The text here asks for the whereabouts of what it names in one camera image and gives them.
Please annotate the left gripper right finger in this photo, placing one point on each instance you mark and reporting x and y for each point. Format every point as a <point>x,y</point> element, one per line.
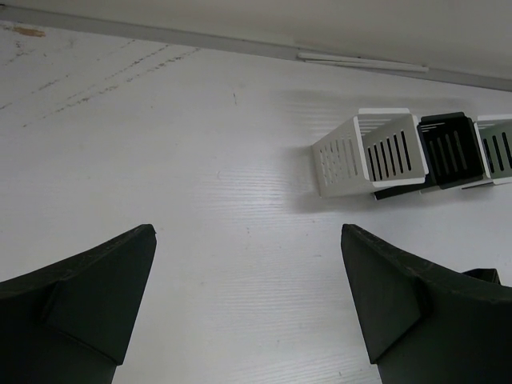
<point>422,322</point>

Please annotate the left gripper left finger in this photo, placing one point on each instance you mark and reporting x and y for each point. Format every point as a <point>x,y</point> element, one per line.
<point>71,321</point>

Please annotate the white slotted bin far left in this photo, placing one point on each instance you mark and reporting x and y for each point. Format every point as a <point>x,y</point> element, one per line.
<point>374,150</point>

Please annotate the white slotted bin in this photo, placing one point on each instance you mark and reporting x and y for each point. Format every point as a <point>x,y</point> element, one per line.
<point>494,137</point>
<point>374,150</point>

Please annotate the black slotted bin centre left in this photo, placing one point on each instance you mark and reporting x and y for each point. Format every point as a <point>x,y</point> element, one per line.
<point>452,152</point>

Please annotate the white slotted bin centre right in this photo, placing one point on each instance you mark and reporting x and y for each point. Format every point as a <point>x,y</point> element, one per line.
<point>494,137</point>

